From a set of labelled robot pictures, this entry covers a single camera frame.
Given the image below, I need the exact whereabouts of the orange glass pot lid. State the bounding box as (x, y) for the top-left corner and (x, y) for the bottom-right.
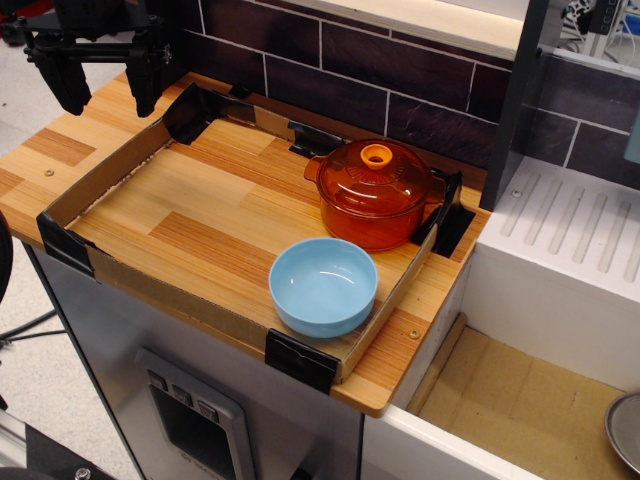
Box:
(305, 140), (434, 217)

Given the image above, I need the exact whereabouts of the cardboard fence with black tape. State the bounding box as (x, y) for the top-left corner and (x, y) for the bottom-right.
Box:
(37, 84), (486, 393)

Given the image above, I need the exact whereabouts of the light blue bowl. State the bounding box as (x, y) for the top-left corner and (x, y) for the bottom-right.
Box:
(269, 238), (379, 339)

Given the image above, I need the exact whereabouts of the silver toy dishwasher cabinet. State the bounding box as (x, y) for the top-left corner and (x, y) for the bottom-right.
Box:
(27, 247), (363, 479)

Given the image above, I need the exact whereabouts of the metal plate rim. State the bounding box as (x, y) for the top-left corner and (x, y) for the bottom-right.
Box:
(604, 391), (639, 474)

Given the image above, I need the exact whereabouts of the orange glass pot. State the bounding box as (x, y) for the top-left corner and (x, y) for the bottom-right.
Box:
(320, 155), (444, 251)

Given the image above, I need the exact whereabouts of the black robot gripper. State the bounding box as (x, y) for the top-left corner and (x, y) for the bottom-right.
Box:
(14, 1), (171, 118)

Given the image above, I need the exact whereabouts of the white toy sink unit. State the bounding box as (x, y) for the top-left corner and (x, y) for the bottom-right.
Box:
(361, 159), (639, 479)

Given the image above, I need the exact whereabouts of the dark grey vertical post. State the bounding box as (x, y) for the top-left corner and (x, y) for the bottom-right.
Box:
(480, 0), (565, 211)

